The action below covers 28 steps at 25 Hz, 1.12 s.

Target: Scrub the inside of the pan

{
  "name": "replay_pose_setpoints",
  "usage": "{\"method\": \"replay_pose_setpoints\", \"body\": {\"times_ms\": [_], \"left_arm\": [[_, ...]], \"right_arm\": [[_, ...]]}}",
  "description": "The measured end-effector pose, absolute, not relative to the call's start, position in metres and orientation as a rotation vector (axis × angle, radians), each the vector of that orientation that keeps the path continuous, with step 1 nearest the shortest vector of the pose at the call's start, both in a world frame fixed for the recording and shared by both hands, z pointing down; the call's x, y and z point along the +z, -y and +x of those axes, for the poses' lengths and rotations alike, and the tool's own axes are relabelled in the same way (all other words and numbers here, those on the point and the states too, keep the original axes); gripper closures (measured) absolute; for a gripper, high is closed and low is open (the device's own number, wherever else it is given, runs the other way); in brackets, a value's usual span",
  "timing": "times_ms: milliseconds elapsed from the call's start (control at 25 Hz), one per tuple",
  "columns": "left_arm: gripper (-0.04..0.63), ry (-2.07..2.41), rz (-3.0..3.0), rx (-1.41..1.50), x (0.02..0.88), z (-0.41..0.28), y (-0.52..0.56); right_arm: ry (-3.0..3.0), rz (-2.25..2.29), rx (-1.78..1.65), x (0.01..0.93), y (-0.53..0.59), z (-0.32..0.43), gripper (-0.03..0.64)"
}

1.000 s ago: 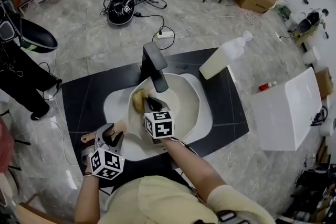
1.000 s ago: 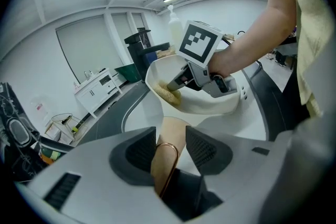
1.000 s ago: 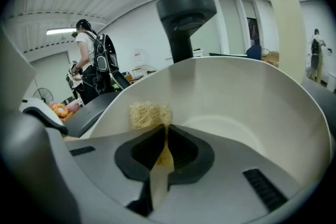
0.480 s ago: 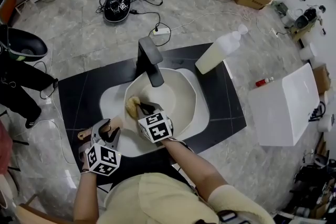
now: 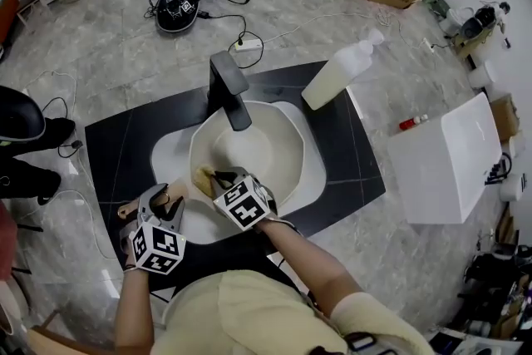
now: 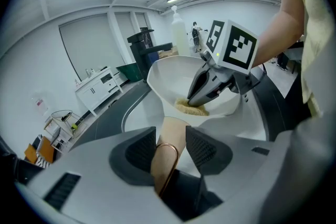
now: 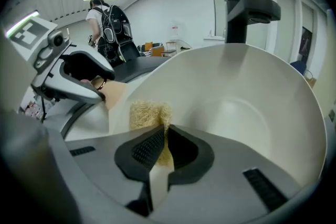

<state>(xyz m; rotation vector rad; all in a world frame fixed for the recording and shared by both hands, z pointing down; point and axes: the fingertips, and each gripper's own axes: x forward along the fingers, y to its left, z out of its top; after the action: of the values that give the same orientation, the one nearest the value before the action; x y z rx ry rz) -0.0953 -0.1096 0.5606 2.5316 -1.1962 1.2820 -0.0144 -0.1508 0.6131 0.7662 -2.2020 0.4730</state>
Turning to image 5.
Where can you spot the person's right forearm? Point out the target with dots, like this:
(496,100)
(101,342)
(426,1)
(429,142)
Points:
(311,266)

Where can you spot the small cardboard box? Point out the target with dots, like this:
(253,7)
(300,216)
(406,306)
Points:
(505,118)

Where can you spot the black hard-shell backpack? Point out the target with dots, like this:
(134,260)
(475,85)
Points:
(174,18)

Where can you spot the white sink basin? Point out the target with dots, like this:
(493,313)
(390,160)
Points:
(170,162)

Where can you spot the person's left forearm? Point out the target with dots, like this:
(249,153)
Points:
(133,312)

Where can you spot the dark vanity cabinet black top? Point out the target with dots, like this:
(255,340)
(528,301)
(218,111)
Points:
(120,154)

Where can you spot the green bag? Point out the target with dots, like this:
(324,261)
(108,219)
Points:
(439,6)

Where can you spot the black tub faucet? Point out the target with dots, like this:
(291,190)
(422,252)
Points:
(496,170)

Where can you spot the white bucket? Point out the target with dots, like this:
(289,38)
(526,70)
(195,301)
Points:
(511,188)

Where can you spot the red seat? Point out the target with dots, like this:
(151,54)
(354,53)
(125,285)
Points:
(8,241)

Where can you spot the white soap pump bottle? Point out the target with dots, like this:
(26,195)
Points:
(332,79)

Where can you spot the person's beige shirt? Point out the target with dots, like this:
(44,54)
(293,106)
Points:
(249,316)

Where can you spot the white bin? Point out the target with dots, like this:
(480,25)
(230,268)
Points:
(482,75)

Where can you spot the red bottle white cap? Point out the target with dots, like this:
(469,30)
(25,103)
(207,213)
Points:
(409,123)

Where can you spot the orange armchair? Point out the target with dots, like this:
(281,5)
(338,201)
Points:
(8,12)

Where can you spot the white power strip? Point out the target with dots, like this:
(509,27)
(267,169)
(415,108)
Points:
(249,45)
(428,44)

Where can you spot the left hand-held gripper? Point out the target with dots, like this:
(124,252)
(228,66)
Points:
(160,247)

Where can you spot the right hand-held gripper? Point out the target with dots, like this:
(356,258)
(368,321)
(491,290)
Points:
(245,203)

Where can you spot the yellow sponge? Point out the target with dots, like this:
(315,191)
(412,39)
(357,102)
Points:
(203,178)

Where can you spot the tan chair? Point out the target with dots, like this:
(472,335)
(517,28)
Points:
(54,341)

